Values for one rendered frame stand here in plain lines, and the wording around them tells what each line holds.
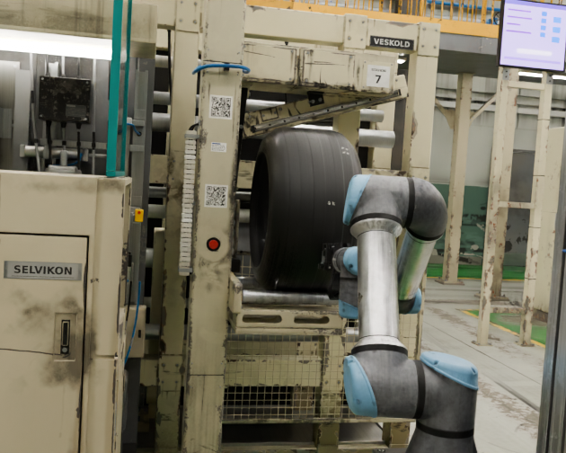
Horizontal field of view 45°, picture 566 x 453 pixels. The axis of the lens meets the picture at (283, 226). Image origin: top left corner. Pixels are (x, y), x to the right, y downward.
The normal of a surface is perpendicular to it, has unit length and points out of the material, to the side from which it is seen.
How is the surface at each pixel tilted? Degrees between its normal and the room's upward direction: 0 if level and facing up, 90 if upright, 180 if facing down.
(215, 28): 90
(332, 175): 63
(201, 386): 90
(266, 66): 90
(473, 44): 90
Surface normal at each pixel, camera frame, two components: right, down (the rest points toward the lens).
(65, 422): 0.19, 0.07
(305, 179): 0.20, -0.33
